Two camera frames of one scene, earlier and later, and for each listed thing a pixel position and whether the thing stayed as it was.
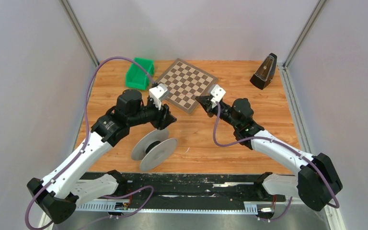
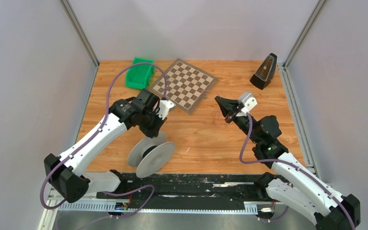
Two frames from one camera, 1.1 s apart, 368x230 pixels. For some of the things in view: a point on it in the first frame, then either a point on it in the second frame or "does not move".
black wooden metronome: (265, 73) does not move
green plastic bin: (137, 77) does not move
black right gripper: (206, 105) to (225, 106)
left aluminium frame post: (69, 12) does not move
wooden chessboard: (185, 83) does not move
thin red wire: (191, 93) to (220, 112)
